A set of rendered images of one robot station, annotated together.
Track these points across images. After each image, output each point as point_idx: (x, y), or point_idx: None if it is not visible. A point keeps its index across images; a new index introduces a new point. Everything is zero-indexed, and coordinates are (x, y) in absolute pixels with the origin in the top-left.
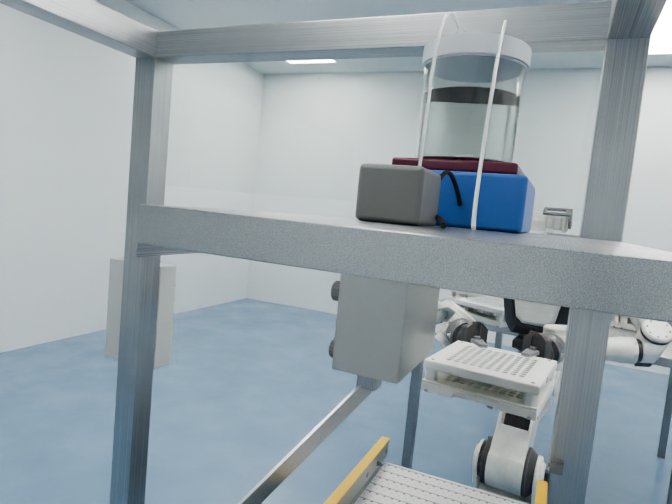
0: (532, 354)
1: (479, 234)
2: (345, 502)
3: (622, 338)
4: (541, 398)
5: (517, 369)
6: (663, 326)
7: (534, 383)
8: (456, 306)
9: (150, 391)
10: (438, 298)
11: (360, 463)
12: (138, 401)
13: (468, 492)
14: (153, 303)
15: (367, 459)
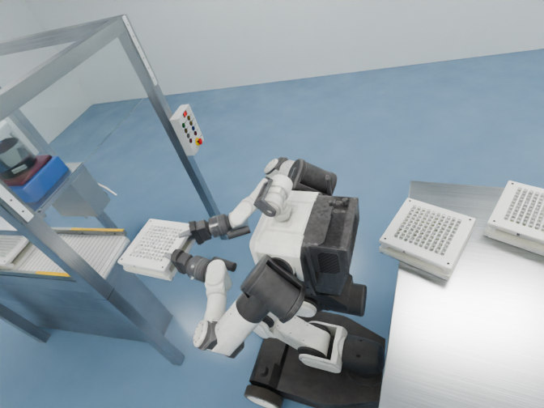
0: (167, 257)
1: None
2: (92, 232)
3: (208, 312)
4: (136, 269)
5: (141, 252)
6: (198, 335)
7: (121, 259)
8: (235, 207)
9: (189, 163)
10: (84, 201)
11: (104, 228)
12: (184, 164)
13: (104, 261)
14: (172, 133)
15: (107, 229)
